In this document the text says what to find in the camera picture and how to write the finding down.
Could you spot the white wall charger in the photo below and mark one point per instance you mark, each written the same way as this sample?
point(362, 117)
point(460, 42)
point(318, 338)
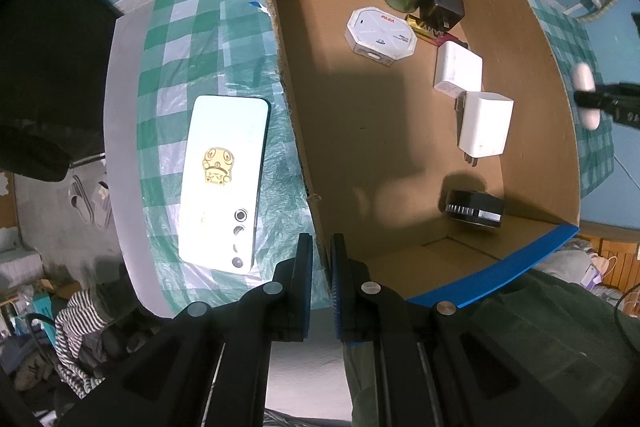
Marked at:
point(457, 69)
point(485, 127)

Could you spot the black round device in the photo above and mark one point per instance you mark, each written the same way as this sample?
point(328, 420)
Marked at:
point(475, 209)

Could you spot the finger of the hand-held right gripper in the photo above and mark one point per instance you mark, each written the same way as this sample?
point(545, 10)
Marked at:
point(597, 100)

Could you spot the iridescent gold bar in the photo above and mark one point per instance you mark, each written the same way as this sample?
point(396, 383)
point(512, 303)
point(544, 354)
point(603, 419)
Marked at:
point(425, 30)

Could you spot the small white oval object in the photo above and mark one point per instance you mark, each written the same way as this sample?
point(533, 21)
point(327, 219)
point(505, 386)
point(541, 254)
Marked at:
point(582, 77)

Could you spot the striped cloth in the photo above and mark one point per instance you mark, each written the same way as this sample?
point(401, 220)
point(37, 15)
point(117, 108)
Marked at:
point(75, 322)

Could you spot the teal carton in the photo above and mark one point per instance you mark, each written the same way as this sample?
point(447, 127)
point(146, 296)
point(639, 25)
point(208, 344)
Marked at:
point(42, 311)

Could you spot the black wall charger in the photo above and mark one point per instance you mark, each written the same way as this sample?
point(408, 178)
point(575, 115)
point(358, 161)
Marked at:
point(446, 2)

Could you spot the person's green trousers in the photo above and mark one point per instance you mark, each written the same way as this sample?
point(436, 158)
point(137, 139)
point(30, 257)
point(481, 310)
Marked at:
point(525, 347)

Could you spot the green checked tablecloth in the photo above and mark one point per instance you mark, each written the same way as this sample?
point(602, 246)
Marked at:
point(165, 57)

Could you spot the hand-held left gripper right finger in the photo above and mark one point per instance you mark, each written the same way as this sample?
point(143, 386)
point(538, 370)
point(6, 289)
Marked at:
point(337, 297)

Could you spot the grey slipper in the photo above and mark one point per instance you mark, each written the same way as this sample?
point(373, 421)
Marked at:
point(103, 204)
point(81, 202)

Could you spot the octagonal case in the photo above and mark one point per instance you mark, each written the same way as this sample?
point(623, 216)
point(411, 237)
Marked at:
point(381, 34)

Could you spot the cardboard box with blue rim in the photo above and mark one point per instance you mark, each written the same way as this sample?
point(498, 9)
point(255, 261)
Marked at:
point(375, 132)

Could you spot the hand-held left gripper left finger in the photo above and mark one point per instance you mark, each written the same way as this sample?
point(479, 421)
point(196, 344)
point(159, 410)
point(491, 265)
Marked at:
point(302, 287)

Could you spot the white smartphone with gold sticker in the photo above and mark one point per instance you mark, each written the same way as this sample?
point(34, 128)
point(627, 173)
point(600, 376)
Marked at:
point(225, 122)

